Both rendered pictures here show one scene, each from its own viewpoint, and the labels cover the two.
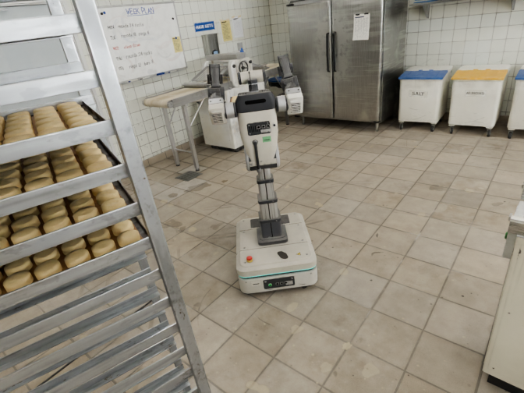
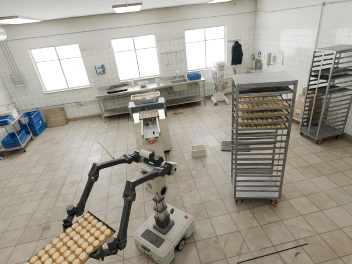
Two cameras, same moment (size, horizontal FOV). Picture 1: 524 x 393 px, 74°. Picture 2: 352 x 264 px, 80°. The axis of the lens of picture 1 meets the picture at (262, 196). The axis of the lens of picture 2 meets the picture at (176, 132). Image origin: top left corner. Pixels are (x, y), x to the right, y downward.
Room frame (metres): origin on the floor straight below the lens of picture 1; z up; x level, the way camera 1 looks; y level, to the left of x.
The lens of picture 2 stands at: (3.31, 1.39, 2.46)
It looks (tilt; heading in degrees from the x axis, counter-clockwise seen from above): 26 degrees down; 220
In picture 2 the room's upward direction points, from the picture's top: 7 degrees counter-clockwise
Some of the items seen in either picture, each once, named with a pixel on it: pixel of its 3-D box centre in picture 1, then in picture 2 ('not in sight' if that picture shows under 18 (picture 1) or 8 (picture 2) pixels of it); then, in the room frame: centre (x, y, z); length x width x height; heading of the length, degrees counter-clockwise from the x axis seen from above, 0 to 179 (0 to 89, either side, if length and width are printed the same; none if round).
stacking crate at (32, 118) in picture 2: not in sight; (29, 117); (1.46, -5.81, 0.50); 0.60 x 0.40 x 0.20; 50
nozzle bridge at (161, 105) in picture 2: not in sight; (147, 110); (0.53, -1.63, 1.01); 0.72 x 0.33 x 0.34; 136
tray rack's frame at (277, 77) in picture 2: not in sight; (256, 142); (0.71, 0.62, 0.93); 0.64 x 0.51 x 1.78; 119
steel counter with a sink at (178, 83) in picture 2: not in sight; (152, 93); (-1.43, -3.42, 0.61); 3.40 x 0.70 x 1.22; 138
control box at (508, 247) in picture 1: (515, 228); (152, 140); (1.13, -1.01, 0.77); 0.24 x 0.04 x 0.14; 136
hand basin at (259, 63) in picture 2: not in sight; (255, 68); (-3.97, -1.00, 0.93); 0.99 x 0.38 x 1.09; 48
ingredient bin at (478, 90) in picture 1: (476, 100); not in sight; (4.34, -2.89, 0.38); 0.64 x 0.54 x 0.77; 139
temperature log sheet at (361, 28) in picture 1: (361, 26); not in sight; (4.80, -1.53, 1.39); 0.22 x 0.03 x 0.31; 48
